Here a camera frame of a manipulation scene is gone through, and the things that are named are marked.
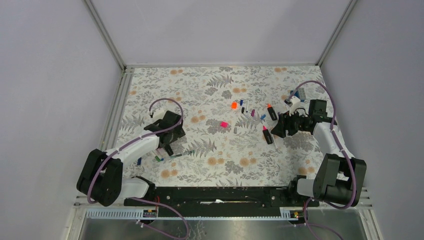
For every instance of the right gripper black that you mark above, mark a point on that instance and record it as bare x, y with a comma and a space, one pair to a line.
284, 123

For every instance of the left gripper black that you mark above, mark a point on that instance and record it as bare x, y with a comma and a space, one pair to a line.
177, 133

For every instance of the black highlighter orange cap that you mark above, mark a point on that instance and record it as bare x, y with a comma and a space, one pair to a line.
272, 112

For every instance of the white grey marker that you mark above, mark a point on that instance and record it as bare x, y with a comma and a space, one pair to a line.
275, 143

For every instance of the black highlighter pink cap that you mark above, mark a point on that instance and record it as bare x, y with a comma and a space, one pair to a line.
267, 135

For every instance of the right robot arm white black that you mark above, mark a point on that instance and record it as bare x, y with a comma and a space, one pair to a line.
340, 177

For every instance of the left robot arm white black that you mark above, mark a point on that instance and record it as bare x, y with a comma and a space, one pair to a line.
101, 178

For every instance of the black highlighter blue cap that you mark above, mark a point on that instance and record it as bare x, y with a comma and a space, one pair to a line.
168, 150

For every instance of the blue box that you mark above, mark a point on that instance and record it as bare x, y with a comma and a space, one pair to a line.
300, 94

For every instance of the floral patterned table mat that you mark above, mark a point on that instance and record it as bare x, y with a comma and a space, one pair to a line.
205, 95

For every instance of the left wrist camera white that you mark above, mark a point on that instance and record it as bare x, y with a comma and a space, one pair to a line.
157, 114

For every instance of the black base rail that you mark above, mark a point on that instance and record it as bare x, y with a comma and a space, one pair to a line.
220, 202

